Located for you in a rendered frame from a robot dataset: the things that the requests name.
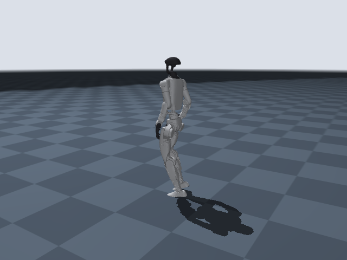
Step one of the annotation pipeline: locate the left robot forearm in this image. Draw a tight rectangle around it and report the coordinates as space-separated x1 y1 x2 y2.
156 102 168 126

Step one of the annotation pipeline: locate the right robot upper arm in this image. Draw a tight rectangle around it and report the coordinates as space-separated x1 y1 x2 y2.
182 79 191 106

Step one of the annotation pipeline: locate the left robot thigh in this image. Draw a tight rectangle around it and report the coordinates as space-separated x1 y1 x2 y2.
159 124 177 166

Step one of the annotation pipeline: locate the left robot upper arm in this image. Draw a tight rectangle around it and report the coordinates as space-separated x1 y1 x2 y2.
159 79 172 109

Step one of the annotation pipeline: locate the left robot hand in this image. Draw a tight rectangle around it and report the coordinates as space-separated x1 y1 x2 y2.
156 123 161 139

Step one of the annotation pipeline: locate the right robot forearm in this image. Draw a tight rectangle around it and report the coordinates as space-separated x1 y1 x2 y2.
179 105 191 119

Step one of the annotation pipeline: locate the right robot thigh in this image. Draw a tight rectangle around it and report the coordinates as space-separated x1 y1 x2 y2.
170 122 184 159

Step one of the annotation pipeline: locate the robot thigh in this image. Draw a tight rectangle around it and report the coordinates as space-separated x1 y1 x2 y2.
159 124 177 166
170 122 184 159

